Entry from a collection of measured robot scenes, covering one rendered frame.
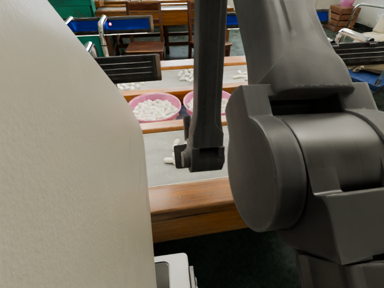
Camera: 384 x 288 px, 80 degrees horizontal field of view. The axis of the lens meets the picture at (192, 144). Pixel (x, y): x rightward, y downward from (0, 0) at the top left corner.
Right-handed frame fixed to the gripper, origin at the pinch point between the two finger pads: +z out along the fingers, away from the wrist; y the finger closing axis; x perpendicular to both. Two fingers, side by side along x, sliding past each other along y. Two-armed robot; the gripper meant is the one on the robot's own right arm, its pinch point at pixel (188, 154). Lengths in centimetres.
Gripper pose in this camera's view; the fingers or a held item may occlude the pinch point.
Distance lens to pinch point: 72.6
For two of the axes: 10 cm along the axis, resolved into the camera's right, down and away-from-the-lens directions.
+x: 1.1, 9.9, 0.0
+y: -9.9, 1.0, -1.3
